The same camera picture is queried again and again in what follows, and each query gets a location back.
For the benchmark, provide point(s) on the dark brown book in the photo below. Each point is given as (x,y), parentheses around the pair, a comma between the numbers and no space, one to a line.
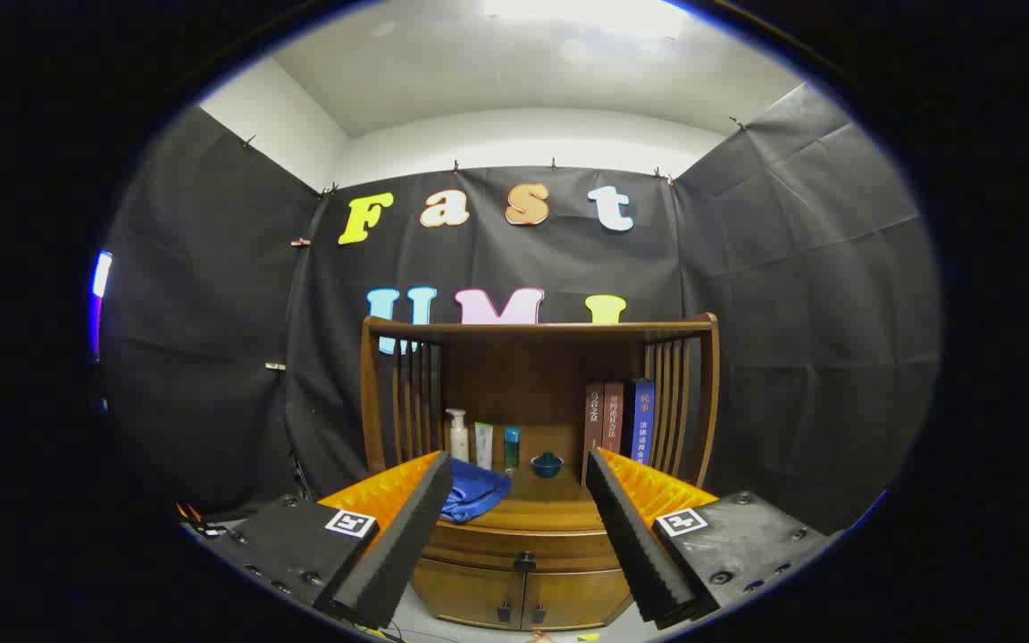
(593,420)

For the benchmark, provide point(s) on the white green tube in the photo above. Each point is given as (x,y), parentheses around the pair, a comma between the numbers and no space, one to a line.
(484,446)

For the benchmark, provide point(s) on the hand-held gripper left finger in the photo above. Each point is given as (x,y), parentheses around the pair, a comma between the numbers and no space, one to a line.
(407,545)

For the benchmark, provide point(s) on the white pump bottle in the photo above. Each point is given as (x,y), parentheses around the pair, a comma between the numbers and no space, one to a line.
(458,439)

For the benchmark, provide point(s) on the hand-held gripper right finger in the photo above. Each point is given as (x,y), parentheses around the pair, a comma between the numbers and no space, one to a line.
(635,545)

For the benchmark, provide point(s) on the blue folded towel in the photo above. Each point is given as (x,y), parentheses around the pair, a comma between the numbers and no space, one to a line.
(479,491)

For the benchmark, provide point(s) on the brown wooden cabinet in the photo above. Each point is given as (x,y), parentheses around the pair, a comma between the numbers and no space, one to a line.
(523,375)

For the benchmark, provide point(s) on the brown wooden drawer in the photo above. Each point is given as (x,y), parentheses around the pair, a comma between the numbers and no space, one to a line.
(497,541)

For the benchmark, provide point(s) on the blue book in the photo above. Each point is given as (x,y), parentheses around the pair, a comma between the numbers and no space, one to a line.
(642,420)

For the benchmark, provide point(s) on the dark blue lidded cup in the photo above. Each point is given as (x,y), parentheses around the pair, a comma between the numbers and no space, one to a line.
(547,465)

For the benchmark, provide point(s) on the teal capped bottle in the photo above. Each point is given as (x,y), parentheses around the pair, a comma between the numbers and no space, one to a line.
(512,446)

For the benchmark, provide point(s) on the reddish brown book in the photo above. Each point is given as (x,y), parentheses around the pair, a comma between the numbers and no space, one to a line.
(614,418)

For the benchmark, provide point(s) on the wooden cabinet door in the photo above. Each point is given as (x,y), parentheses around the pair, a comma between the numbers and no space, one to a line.
(470,594)
(573,597)

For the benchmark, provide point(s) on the wooden countertop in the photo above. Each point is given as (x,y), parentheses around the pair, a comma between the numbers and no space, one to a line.
(541,500)

